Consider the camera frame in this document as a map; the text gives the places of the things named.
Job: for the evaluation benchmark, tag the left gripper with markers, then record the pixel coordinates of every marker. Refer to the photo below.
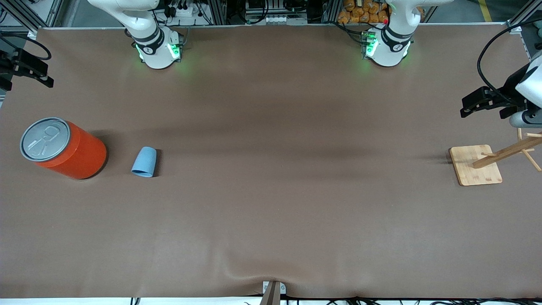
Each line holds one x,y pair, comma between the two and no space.
509,92

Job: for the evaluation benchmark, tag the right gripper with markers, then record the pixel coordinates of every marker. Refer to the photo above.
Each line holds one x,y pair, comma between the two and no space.
9,67

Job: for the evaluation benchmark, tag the light blue cup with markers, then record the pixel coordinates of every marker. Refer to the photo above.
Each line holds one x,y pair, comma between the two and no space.
145,162

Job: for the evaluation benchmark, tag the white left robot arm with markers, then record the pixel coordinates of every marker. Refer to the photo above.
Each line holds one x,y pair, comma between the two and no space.
391,40

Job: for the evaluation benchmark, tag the wooden cup rack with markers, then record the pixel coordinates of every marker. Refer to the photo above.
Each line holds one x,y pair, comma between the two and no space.
476,167

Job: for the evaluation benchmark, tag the orange can grey lid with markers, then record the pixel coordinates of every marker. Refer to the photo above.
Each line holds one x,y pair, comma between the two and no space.
78,154

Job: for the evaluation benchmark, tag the pile of orange bags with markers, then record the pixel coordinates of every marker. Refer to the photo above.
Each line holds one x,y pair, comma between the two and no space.
364,12

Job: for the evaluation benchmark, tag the white power strip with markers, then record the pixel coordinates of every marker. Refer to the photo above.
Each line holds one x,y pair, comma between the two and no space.
184,11

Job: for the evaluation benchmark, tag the white connector block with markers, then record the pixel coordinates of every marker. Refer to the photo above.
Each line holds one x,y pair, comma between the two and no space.
279,19

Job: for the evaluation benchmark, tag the brown table mat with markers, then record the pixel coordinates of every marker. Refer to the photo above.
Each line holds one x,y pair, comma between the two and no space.
271,203

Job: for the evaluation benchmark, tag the metal table bracket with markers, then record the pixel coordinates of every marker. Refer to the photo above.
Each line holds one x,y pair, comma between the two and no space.
266,288

